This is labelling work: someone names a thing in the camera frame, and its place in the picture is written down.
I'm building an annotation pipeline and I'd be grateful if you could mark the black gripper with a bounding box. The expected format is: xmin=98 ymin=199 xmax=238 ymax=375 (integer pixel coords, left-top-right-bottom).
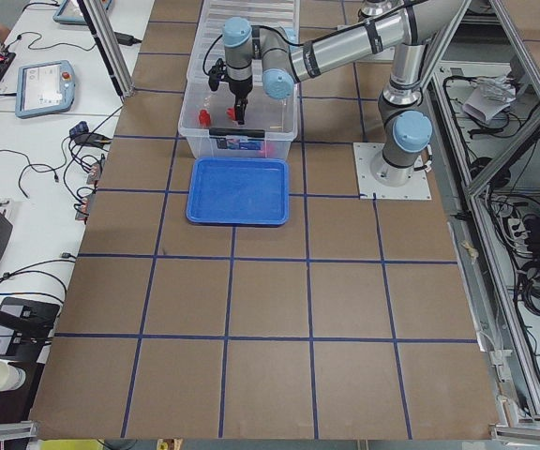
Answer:
xmin=207 ymin=60 xmax=253 ymax=125

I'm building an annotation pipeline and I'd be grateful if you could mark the clear plastic box lid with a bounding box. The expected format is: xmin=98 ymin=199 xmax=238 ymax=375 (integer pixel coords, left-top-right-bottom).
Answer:
xmin=187 ymin=1 xmax=300 ymax=84

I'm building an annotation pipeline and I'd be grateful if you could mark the red block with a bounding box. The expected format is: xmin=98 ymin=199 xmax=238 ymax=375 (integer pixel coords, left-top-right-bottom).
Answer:
xmin=259 ymin=142 xmax=277 ymax=158
xmin=198 ymin=109 xmax=212 ymax=128
xmin=226 ymin=108 xmax=236 ymax=121

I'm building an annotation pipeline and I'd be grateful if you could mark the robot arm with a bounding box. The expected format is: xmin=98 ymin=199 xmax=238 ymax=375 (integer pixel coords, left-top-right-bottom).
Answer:
xmin=206 ymin=1 xmax=465 ymax=188

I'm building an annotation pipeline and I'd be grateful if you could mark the clear plastic storage box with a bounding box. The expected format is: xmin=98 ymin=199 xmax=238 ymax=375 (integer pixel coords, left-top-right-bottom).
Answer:
xmin=178 ymin=82 xmax=299 ymax=159

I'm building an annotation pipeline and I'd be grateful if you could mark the blue plastic tray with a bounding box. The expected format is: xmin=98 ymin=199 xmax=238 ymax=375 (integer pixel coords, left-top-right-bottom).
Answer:
xmin=186 ymin=157 xmax=290 ymax=227

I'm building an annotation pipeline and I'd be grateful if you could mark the blue teach pendant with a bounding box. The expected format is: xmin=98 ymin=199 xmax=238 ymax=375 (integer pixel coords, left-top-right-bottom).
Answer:
xmin=15 ymin=60 xmax=75 ymax=119
xmin=52 ymin=0 xmax=86 ymax=26

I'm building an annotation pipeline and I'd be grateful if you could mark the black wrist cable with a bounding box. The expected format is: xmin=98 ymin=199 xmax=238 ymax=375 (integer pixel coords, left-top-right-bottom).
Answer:
xmin=201 ymin=25 xmax=308 ymax=93

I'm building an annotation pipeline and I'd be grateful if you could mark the aluminium frame post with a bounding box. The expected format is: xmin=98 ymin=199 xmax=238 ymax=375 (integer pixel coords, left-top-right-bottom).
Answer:
xmin=78 ymin=0 xmax=135 ymax=98

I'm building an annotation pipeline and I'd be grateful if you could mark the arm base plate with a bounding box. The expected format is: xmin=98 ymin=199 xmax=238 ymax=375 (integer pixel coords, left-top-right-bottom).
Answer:
xmin=352 ymin=142 xmax=432 ymax=201

